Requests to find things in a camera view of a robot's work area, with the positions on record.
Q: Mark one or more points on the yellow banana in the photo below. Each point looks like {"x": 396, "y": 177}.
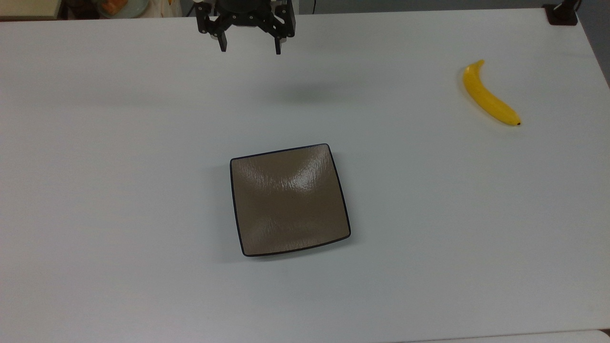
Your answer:
{"x": 486, "y": 97}

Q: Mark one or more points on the pale dish with orange food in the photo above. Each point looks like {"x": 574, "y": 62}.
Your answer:
{"x": 121, "y": 6}

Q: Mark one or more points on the beige side table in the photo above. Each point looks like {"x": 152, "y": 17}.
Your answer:
{"x": 28, "y": 7}

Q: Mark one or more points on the black table clamp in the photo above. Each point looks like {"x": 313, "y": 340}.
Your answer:
{"x": 562, "y": 15}

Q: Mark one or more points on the square brown ceramic plate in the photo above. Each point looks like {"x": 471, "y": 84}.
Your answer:
{"x": 288, "y": 200}

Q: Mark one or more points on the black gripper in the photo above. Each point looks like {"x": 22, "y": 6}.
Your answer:
{"x": 245, "y": 16}

